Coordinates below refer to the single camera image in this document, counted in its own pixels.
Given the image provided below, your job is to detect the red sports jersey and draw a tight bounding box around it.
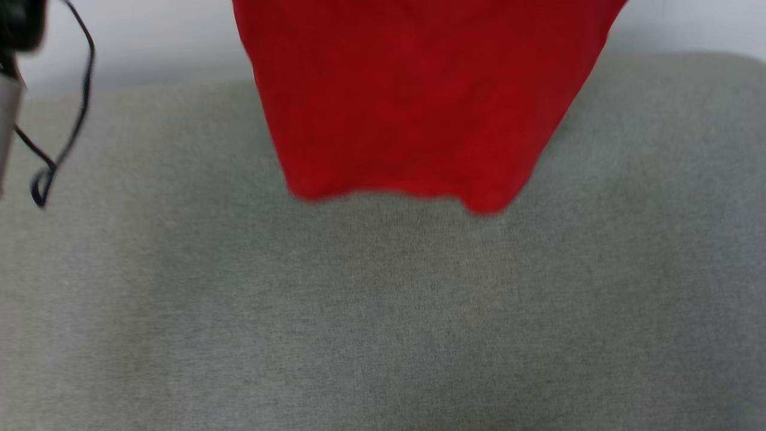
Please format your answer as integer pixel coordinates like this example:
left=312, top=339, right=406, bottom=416
left=231, top=0, right=628, bottom=216

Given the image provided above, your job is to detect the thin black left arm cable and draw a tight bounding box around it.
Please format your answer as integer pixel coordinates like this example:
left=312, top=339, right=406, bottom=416
left=13, top=0, right=96, bottom=209

